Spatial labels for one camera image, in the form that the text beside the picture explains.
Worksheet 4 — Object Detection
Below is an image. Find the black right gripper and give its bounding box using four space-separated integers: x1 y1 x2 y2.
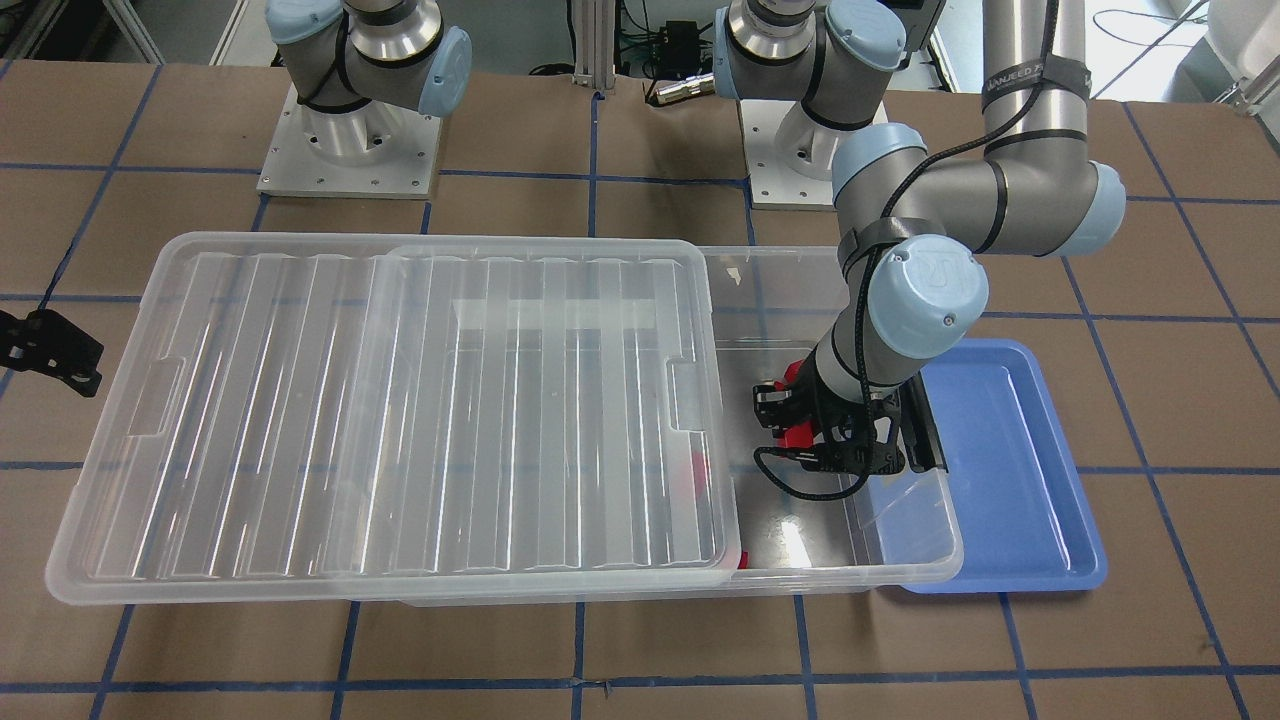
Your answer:
1 310 104 398

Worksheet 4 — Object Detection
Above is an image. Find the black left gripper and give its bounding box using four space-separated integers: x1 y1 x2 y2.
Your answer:
751 380 906 477

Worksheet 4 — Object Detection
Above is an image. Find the red block from tray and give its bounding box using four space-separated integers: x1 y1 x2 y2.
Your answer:
780 419 822 450

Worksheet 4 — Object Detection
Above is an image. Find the clear plastic box lid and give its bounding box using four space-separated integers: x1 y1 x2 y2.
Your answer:
45 232 741 605

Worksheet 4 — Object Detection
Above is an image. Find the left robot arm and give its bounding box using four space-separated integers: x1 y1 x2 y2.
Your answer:
712 1 1126 489

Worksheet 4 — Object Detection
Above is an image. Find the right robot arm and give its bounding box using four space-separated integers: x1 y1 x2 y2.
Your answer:
259 1 474 199

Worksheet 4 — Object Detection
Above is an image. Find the clear plastic storage box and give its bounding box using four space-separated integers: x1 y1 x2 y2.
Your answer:
407 247 964 607

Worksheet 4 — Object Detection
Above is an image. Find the blue plastic tray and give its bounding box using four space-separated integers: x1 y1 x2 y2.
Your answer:
910 340 1108 594

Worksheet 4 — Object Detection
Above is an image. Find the black power adapter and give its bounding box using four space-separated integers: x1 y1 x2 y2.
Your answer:
653 20 710 79

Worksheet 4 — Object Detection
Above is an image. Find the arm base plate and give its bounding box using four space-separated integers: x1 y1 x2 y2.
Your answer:
257 86 444 200
739 100 849 211

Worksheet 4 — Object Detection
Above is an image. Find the aluminium frame post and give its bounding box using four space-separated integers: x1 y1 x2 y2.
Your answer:
567 1 620 97

